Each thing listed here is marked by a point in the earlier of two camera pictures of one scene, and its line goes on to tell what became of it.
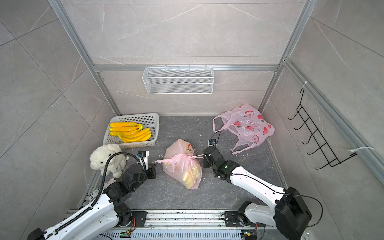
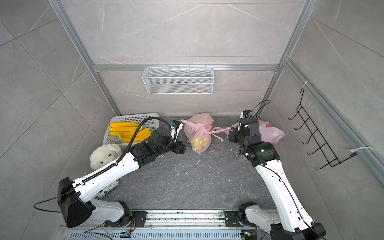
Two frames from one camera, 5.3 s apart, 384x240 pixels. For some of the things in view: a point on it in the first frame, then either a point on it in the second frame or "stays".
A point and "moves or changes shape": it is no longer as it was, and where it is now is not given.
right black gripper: x=205 y=162 to x=231 y=137
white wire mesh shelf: x=178 y=80 stays
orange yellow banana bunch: x=129 y=132 stays
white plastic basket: x=150 y=121 stays
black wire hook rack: x=315 y=133 stays
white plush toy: x=99 y=157 stays
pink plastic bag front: x=180 y=162 to x=198 y=129
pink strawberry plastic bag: x=247 y=123 moves or changes shape
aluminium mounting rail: x=190 y=225 stays
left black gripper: x=151 y=170 to x=182 y=146
